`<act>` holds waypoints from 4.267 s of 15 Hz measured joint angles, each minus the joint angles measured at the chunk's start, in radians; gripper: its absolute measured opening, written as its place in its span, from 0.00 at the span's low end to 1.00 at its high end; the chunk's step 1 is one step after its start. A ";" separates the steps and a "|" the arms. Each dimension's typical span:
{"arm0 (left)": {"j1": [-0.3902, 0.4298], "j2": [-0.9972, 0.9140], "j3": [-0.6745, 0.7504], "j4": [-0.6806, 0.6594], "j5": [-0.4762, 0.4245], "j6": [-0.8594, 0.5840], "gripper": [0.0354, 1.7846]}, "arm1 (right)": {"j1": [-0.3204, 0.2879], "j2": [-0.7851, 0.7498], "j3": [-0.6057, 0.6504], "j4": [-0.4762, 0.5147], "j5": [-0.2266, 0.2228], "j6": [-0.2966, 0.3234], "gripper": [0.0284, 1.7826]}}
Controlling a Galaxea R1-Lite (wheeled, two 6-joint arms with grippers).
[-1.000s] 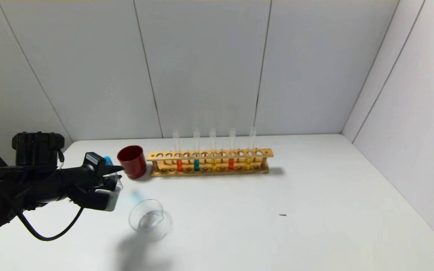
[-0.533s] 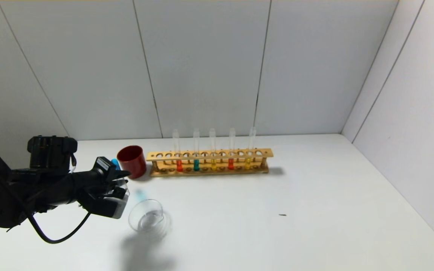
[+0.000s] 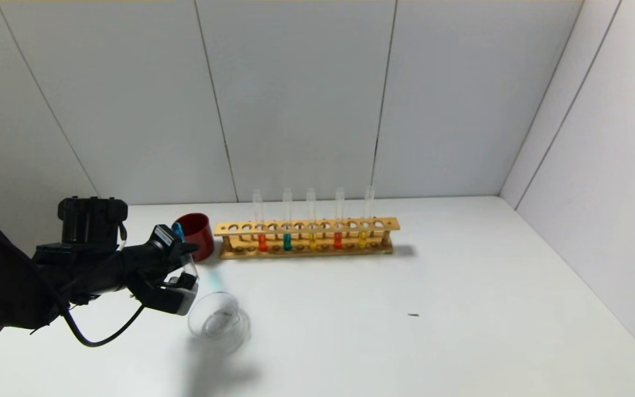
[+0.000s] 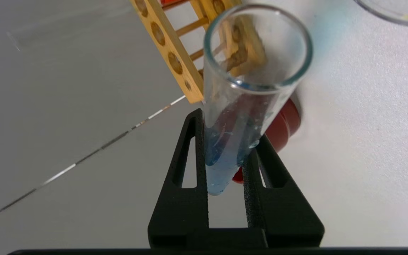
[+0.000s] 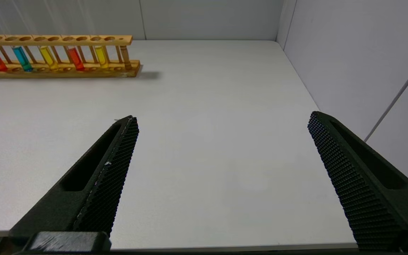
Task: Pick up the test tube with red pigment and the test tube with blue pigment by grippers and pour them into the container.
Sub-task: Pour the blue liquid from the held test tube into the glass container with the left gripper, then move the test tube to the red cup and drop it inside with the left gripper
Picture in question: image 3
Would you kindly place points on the dark red cup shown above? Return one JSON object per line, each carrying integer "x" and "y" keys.
{"x": 202, "y": 237}

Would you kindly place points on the clear glass beaker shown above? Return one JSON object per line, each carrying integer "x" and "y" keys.
{"x": 215, "y": 322}

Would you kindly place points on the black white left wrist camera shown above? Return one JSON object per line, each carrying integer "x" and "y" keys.
{"x": 171, "y": 300}

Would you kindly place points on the blue pigment glass test tube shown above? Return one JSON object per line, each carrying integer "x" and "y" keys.
{"x": 288, "y": 241}
{"x": 177, "y": 231}

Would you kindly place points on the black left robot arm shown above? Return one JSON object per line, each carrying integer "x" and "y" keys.
{"x": 9, "y": 286}

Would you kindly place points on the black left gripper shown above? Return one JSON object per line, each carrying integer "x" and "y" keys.
{"x": 163, "y": 237}

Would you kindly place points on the yellow pigment glass test tube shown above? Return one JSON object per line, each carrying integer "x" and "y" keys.
{"x": 362, "y": 239}
{"x": 312, "y": 241}

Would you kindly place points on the red pigment glass test tube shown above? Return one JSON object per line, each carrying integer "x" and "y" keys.
{"x": 338, "y": 240}
{"x": 262, "y": 243}

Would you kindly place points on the wooden test tube rack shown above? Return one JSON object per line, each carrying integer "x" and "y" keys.
{"x": 306, "y": 226}

